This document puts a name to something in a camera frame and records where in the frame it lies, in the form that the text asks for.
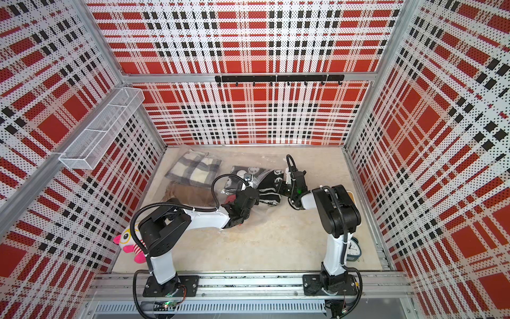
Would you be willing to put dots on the white wire mesh shelf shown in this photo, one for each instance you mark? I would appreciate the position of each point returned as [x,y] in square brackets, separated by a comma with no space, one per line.
[89,147]

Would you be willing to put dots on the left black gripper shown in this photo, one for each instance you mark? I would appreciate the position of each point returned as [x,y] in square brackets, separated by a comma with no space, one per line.
[257,201]

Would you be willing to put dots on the black wall hook rail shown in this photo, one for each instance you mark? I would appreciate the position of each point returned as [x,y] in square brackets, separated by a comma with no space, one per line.
[281,78]

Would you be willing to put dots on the small alarm clock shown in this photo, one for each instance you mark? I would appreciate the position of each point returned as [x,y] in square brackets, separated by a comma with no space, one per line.
[354,250]

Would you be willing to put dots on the white wooden top tray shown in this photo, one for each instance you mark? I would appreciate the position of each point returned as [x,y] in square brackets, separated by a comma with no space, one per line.
[351,195]

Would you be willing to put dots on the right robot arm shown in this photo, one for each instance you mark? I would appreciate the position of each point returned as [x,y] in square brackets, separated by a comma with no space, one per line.
[339,218]

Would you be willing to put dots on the pink striped plush toy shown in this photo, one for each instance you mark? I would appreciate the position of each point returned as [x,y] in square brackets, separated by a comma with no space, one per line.
[126,242]

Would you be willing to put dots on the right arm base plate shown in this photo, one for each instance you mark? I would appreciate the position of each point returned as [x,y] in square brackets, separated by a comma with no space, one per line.
[324,285]

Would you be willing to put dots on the clear plastic vacuum bag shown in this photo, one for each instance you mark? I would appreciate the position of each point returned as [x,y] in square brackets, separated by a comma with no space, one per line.
[227,184]

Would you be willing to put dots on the black smiley pattern scarf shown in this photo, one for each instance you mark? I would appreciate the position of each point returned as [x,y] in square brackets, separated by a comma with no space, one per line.
[266,181]

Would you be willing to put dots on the grey white plaid scarf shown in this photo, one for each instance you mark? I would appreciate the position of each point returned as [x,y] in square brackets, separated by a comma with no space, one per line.
[195,169]

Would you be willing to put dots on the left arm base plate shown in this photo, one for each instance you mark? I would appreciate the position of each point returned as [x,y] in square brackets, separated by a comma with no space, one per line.
[179,286]

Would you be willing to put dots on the aluminium front rail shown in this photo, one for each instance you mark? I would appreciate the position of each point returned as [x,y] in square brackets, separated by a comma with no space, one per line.
[258,285]

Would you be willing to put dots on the red knitted scarf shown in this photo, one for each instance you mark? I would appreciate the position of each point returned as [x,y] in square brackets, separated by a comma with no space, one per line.
[230,198]

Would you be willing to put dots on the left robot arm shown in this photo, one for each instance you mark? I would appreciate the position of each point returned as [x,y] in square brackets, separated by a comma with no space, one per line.
[157,228]

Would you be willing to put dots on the brown knitted scarf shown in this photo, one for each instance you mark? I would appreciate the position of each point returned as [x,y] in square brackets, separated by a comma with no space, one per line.
[189,195]

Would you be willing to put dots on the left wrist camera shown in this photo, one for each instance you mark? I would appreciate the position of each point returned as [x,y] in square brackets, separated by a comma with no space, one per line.
[249,178]

